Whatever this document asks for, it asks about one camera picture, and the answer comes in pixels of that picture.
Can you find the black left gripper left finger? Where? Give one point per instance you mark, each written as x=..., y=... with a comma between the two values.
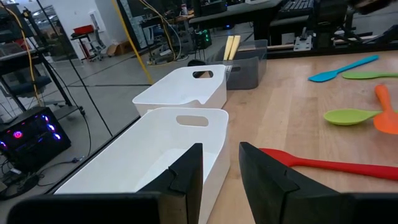
x=183, y=186

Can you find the dark grey desk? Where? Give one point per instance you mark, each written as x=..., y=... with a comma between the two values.
x=236, y=14

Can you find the red box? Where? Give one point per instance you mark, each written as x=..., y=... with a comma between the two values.
x=83, y=29

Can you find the orange silicone spoon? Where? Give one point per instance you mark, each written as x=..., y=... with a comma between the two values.
x=387, y=121

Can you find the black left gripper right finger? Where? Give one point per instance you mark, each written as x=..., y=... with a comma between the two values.
x=264, y=186

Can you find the white plastic bin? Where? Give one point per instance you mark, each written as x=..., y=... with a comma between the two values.
x=140, y=149
x=180, y=90

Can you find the black box green lights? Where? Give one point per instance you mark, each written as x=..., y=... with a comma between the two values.
x=202, y=39

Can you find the red silicone spatula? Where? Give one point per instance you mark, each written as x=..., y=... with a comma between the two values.
x=311, y=163

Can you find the grey wheeled cart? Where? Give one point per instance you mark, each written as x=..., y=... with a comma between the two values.
x=90, y=43

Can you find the black keyboard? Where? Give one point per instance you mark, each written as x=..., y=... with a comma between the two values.
x=295, y=5

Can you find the white mounting bracket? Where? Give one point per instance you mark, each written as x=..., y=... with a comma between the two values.
x=302, y=43

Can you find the green silicone spatula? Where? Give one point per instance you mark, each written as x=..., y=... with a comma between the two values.
x=363, y=75

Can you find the cardboard box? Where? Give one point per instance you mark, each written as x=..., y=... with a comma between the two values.
x=118, y=48

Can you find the lime green silicone spoon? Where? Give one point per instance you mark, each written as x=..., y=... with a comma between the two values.
x=348, y=116

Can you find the blue silicone spatula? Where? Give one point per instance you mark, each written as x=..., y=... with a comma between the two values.
x=323, y=76

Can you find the grey translucent plastic bin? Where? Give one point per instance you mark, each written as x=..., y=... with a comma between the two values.
x=245, y=76

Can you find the black computer coloured lights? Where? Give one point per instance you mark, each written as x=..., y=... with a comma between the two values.
x=34, y=140

